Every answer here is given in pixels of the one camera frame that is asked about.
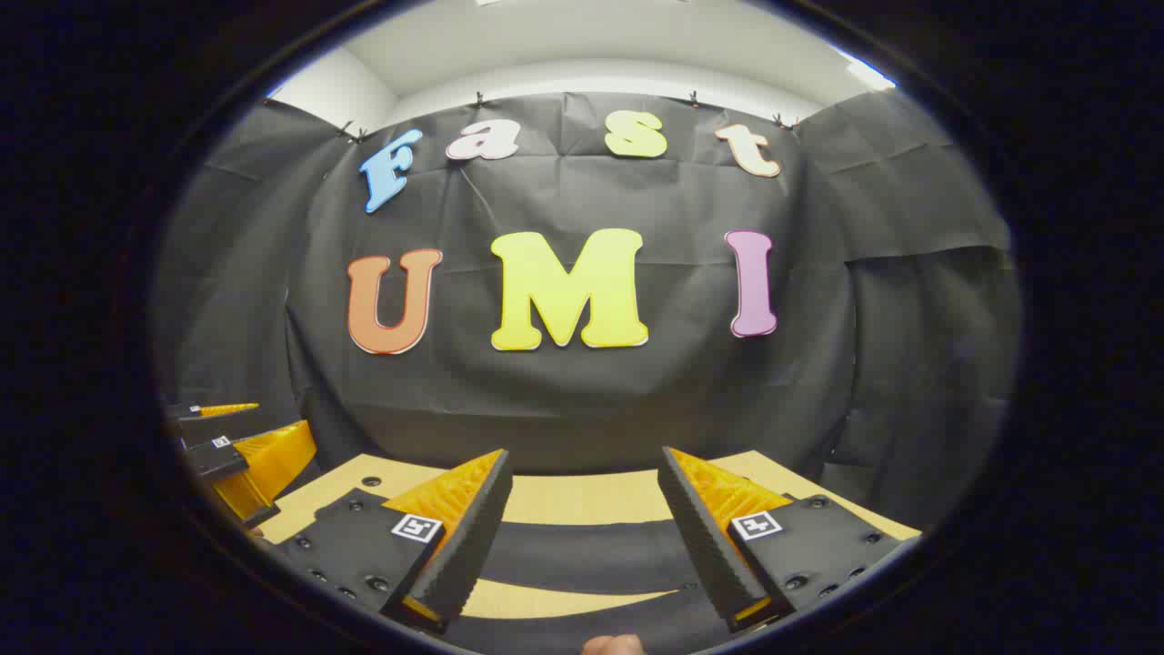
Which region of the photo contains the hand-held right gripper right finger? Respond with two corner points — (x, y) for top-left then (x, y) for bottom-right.
(657, 445), (922, 634)

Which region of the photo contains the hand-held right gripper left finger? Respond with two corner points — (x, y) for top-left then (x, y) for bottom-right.
(271, 448), (513, 635)

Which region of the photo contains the black backdrop cloth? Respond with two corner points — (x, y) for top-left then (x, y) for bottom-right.
(150, 89), (1024, 533)

